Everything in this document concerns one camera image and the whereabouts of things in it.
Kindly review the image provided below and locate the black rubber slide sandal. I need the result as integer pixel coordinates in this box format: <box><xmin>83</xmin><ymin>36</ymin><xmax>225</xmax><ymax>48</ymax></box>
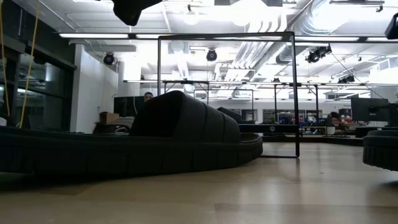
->
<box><xmin>362</xmin><ymin>129</ymin><xmax>398</xmax><ymax>172</ymax></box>
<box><xmin>0</xmin><ymin>90</ymin><xmax>264</xmax><ymax>187</ymax></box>

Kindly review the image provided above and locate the black aluminium table frame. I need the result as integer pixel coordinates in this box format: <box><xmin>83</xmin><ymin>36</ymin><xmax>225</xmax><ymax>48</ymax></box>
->
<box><xmin>262</xmin><ymin>133</ymin><xmax>364</xmax><ymax>147</ymax></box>

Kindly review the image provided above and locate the yellow cable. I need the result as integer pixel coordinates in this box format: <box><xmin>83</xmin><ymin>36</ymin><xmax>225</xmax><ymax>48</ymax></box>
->
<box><xmin>19</xmin><ymin>0</ymin><xmax>40</xmax><ymax>129</ymax></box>

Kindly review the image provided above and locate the fluorescent ceiling light strip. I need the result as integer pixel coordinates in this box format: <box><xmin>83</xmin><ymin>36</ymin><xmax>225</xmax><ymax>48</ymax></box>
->
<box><xmin>58</xmin><ymin>32</ymin><xmax>129</xmax><ymax>39</ymax></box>
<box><xmin>294</xmin><ymin>36</ymin><xmax>361</xmax><ymax>42</ymax></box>

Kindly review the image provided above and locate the brown cardboard box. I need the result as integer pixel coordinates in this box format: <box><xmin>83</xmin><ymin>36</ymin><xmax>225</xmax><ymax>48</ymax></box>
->
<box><xmin>99</xmin><ymin>112</ymin><xmax>120</xmax><ymax>124</ymax></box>

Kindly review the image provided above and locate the black computer monitor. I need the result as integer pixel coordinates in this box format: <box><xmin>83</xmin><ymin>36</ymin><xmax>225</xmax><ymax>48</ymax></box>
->
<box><xmin>113</xmin><ymin>96</ymin><xmax>146</xmax><ymax>118</ymax></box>
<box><xmin>350</xmin><ymin>97</ymin><xmax>390</xmax><ymax>123</ymax></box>

